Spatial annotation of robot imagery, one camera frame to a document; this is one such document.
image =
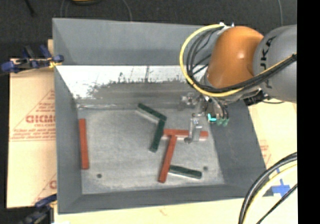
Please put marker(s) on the red-brown flat block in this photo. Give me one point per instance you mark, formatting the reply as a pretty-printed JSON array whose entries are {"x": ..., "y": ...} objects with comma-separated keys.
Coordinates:
[
  {"x": 175, "y": 132},
  {"x": 84, "y": 143},
  {"x": 168, "y": 158}
]

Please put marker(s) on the black cylinder on white bracket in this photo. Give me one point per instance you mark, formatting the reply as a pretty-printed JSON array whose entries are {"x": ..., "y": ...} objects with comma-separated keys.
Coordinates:
[{"x": 253, "y": 99}]

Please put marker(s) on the dark green flat block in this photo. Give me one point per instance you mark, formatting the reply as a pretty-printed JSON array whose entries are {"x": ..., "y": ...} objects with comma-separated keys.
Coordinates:
[
  {"x": 152, "y": 112},
  {"x": 158, "y": 135},
  {"x": 186, "y": 171}
]

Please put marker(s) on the grey metal bin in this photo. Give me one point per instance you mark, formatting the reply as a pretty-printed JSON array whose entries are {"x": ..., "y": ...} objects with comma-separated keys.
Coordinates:
[{"x": 120, "y": 143}]

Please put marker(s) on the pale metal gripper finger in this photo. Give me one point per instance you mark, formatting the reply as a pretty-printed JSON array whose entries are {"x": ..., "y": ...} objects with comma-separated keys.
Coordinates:
[
  {"x": 198, "y": 133},
  {"x": 192, "y": 130}
]

